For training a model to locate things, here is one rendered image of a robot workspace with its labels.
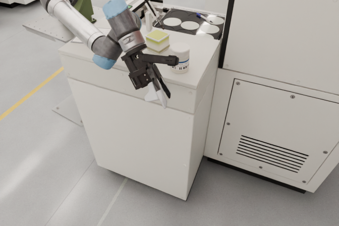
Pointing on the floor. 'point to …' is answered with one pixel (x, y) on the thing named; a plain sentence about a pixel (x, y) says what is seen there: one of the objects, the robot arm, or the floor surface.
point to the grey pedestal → (69, 110)
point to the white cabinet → (145, 136)
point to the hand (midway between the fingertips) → (170, 102)
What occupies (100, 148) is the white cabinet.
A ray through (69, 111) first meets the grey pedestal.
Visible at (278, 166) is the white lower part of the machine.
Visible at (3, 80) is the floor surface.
